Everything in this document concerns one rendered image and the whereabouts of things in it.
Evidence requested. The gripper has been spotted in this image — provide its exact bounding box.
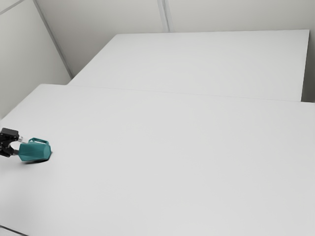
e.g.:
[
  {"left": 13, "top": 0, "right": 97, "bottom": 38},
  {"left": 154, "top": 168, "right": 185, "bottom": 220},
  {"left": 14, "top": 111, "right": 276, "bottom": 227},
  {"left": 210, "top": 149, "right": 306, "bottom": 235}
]
[{"left": 0, "top": 127, "right": 27, "bottom": 158}]

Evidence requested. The teal faceted mug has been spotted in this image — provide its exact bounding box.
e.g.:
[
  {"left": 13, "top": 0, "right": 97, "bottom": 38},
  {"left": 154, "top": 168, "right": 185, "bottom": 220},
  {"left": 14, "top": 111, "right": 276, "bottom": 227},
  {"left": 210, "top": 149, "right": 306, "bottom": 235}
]
[{"left": 18, "top": 137, "right": 52, "bottom": 163}]

